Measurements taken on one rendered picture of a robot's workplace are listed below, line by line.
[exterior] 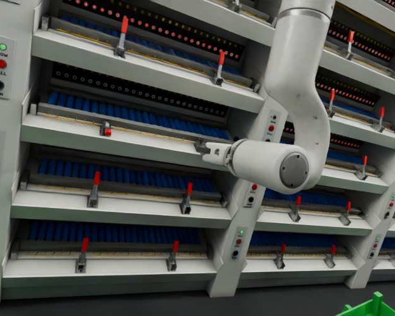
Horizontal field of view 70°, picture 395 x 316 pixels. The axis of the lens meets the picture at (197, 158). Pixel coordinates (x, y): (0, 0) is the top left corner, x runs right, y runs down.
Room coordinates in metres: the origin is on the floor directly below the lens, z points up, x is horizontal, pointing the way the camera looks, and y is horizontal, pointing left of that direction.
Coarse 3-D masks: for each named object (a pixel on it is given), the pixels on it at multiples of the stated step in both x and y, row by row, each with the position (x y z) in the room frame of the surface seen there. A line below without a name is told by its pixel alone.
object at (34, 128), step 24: (48, 96) 0.75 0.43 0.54; (120, 96) 0.85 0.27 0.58; (24, 120) 0.62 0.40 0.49; (48, 120) 0.66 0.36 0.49; (216, 120) 0.98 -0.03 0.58; (48, 144) 0.65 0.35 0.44; (72, 144) 0.66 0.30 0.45; (96, 144) 0.68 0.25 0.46; (120, 144) 0.70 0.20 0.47; (144, 144) 0.72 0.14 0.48; (168, 144) 0.77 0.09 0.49; (192, 144) 0.82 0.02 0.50; (216, 168) 0.83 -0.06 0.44
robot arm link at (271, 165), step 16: (240, 144) 0.57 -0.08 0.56; (256, 144) 0.52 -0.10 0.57; (272, 144) 0.49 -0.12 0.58; (288, 144) 0.48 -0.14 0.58; (240, 160) 0.53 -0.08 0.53; (256, 160) 0.49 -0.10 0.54; (272, 160) 0.45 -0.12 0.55; (288, 160) 0.45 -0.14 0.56; (304, 160) 0.47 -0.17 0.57; (240, 176) 0.55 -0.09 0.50; (256, 176) 0.49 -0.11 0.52; (272, 176) 0.45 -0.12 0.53; (288, 176) 0.45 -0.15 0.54; (304, 176) 0.47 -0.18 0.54; (288, 192) 0.46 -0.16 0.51
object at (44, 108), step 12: (48, 108) 0.67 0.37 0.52; (60, 108) 0.68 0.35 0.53; (72, 108) 0.70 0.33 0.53; (84, 120) 0.70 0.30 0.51; (96, 120) 0.71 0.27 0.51; (120, 120) 0.74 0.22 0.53; (132, 132) 0.74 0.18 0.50; (156, 132) 0.78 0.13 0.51; (168, 132) 0.79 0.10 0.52; (180, 132) 0.81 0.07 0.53
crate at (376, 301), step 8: (376, 296) 0.84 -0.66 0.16; (360, 304) 0.83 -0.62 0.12; (368, 304) 0.84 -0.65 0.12; (376, 304) 0.84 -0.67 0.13; (384, 304) 0.83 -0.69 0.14; (344, 312) 0.80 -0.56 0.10; (352, 312) 0.81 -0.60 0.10; (360, 312) 0.83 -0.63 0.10; (368, 312) 0.85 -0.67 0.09; (376, 312) 0.84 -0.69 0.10; (384, 312) 0.83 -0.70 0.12; (392, 312) 0.80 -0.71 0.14
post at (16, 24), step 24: (0, 0) 0.58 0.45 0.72; (24, 0) 0.60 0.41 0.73; (0, 24) 0.58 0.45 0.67; (24, 24) 0.60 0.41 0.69; (24, 48) 0.60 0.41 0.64; (24, 72) 0.60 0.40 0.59; (24, 96) 0.61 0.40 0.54; (0, 120) 0.59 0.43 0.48; (24, 144) 0.69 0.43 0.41; (0, 192) 0.60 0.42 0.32; (0, 216) 0.60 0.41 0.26; (0, 240) 0.60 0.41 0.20; (0, 264) 0.60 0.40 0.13; (0, 288) 0.61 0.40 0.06
